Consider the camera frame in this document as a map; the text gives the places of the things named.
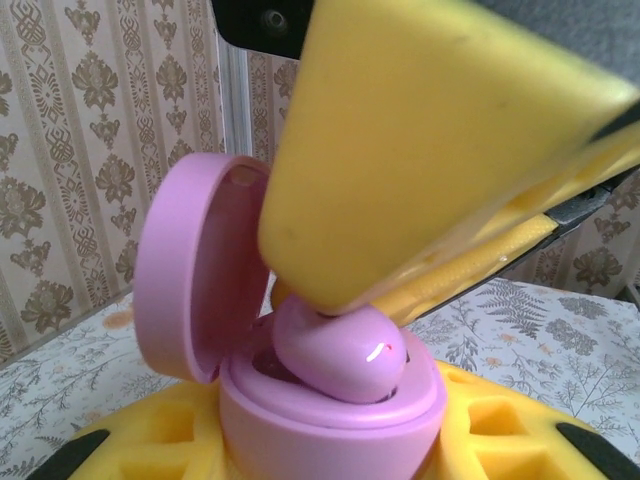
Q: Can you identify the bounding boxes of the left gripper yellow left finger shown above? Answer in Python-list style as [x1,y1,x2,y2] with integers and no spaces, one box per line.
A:
[62,382,244,480]

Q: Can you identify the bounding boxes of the pink earbud charging case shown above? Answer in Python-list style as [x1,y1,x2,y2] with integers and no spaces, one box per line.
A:
[132,152,449,480]

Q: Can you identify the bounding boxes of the pink wireless earbud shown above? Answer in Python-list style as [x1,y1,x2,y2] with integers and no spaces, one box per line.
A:
[272,294,407,405]

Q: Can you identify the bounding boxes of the aluminium corner post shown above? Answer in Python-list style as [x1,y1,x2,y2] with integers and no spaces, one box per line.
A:
[218,34,252,162]

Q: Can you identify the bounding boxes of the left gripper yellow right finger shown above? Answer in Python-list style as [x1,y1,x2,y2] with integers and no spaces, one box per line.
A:
[424,359,640,480]

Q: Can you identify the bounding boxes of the floral patterned table cover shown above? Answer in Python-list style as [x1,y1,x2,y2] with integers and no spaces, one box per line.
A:
[0,278,640,480]

